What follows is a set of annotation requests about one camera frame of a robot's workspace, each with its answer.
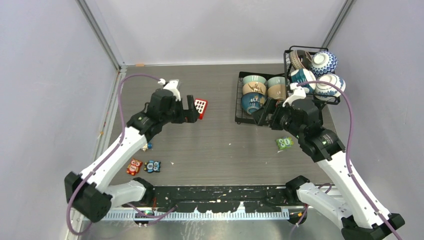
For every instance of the beige bowl with bird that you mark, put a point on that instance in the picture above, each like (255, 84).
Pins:
(254, 87)

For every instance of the green owl toy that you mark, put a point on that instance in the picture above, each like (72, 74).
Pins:
(283, 143)

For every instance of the brown striped bowl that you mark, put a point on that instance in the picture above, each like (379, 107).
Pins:
(300, 59)

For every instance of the black wire dish rack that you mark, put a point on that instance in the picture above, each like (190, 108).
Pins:
(241, 116)

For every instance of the beige plain bowl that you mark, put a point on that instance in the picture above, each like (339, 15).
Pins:
(277, 92)

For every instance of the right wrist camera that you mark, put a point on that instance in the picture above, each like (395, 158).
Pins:
(298, 94)

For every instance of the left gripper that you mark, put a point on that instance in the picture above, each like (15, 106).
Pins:
(193, 114)

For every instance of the red white toy block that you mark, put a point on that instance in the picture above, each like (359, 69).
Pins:
(201, 106)

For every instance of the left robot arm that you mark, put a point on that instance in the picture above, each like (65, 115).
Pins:
(90, 191)

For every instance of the blue owl toy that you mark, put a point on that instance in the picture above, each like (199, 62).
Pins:
(152, 166)

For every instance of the light teal ribbed bowl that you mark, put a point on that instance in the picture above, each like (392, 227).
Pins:
(276, 80)

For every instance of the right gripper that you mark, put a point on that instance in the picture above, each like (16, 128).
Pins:
(260, 116)

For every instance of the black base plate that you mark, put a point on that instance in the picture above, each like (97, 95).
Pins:
(219, 198)

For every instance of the dark blue glazed bowl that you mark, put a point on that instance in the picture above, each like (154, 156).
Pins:
(252, 102)

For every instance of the blue zigzag pattern bowl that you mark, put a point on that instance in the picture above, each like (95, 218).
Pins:
(324, 62)

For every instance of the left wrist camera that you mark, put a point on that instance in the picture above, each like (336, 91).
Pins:
(172, 85)

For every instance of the white blue floral bowl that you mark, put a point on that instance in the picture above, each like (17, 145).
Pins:
(325, 89)

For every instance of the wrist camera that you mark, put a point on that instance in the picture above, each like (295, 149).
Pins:
(298, 94)
(172, 85)

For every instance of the red owl toy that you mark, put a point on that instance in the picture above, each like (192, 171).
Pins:
(134, 167)

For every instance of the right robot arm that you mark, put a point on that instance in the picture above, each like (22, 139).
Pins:
(361, 216)

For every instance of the teal white dotted bowl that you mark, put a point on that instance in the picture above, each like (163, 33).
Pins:
(303, 75)

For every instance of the green white toy car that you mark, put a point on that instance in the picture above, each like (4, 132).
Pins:
(147, 146)

